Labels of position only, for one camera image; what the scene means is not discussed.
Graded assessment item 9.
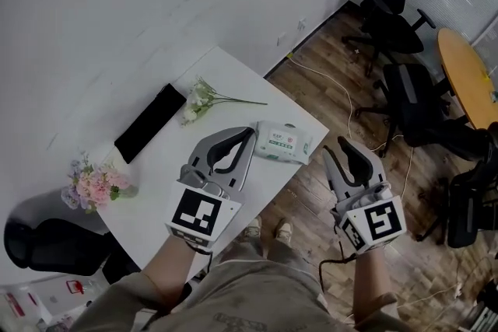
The white artificial flower stem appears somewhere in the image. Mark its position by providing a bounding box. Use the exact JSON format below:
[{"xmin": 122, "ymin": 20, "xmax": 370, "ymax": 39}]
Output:
[{"xmin": 180, "ymin": 75, "xmax": 269, "ymax": 128}]

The red white packaging pile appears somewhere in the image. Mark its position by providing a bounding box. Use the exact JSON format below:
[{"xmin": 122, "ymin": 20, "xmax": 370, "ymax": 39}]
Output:
[{"xmin": 0, "ymin": 275, "xmax": 103, "ymax": 332}]

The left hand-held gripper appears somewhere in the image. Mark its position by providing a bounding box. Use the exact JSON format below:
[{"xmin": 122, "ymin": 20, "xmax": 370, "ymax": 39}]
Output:
[{"xmin": 164, "ymin": 126, "xmax": 257, "ymax": 252}]

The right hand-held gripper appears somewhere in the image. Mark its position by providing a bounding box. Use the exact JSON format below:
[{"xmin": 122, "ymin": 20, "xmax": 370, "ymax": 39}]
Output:
[{"xmin": 321, "ymin": 135, "xmax": 408, "ymax": 256}]

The white green wet wipes pack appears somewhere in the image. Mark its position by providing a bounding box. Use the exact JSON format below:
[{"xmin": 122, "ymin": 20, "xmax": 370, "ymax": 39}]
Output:
[{"xmin": 250, "ymin": 120, "xmax": 314, "ymax": 166}]

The pink purple flower bouquet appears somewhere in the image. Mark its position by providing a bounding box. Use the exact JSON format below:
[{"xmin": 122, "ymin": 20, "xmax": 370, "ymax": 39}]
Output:
[{"xmin": 60, "ymin": 150, "xmax": 139, "ymax": 215}]

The person's left shoe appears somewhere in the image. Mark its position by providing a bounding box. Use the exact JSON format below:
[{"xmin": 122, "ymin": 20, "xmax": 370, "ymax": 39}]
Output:
[{"xmin": 237, "ymin": 216, "xmax": 263, "ymax": 244}]

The black office chair with headrest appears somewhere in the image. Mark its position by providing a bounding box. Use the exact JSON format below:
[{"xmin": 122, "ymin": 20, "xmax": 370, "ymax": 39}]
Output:
[{"xmin": 341, "ymin": 0, "xmax": 437, "ymax": 79}]

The round wooden table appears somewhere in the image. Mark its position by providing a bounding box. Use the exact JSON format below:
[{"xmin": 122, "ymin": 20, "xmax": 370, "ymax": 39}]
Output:
[{"xmin": 436, "ymin": 26, "xmax": 498, "ymax": 131}]

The person's right shoe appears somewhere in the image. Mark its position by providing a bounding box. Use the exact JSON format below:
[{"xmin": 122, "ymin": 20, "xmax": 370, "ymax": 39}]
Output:
[{"xmin": 273, "ymin": 218, "xmax": 294, "ymax": 244}]

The person's shoe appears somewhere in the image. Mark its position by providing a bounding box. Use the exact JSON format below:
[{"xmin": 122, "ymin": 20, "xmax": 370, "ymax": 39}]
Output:
[
  {"xmin": 273, "ymin": 218, "xmax": 294, "ymax": 244},
  {"xmin": 237, "ymin": 216, "xmax": 263, "ymax": 244}
]

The person's left forearm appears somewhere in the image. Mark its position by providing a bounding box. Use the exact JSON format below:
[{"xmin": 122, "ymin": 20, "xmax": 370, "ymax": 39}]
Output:
[{"xmin": 139, "ymin": 233, "xmax": 213, "ymax": 316}]

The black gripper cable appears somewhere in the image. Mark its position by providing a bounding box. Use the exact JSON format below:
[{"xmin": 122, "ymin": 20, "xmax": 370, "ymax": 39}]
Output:
[{"xmin": 317, "ymin": 219, "xmax": 357, "ymax": 294}]

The person's khaki clothing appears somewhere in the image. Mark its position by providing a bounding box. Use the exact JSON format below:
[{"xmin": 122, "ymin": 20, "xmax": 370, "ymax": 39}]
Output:
[{"xmin": 72, "ymin": 239, "xmax": 399, "ymax": 332}]

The white floor cable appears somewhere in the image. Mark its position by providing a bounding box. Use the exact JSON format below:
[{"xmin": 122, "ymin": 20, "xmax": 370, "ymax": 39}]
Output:
[{"xmin": 286, "ymin": 53, "xmax": 415, "ymax": 207}]

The black flat pouch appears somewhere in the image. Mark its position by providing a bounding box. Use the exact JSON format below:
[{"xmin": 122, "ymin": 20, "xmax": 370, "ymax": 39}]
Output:
[{"xmin": 113, "ymin": 82, "xmax": 188, "ymax": 165}]

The person's right forearm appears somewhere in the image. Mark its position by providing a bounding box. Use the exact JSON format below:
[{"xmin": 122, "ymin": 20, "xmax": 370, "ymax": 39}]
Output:
[{"xmin": 350, "ymin": 245, "xmax": 398, "ymax": 325}]

